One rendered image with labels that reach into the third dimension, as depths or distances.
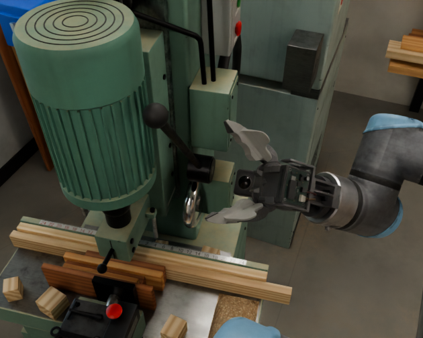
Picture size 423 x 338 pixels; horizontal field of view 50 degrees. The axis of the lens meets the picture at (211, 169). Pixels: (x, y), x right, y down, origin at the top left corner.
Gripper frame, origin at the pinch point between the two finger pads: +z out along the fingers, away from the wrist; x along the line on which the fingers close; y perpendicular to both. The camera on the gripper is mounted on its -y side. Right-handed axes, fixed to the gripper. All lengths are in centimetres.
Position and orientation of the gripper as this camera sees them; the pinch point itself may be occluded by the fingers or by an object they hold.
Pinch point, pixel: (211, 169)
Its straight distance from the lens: 67.1
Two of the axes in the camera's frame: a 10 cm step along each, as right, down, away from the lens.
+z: -8.4, -2.4, -4.9
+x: -1.9, 9.7, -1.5
